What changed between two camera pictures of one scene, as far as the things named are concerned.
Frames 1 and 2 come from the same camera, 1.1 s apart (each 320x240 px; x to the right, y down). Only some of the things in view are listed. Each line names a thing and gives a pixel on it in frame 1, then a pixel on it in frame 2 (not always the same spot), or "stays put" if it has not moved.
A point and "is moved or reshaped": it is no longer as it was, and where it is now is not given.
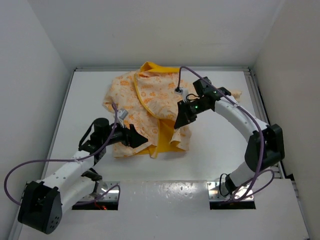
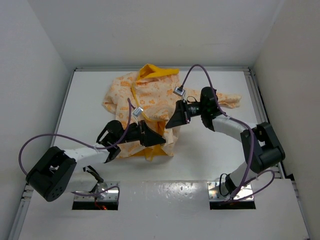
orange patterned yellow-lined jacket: [148, 96] is moved or reshaped
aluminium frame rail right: [261, 112] stays put
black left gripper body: [119, 134] -> [136, 133]
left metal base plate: [106, 190] stays put
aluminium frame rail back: [137, 69] stays put
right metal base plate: [215, 194] stays put
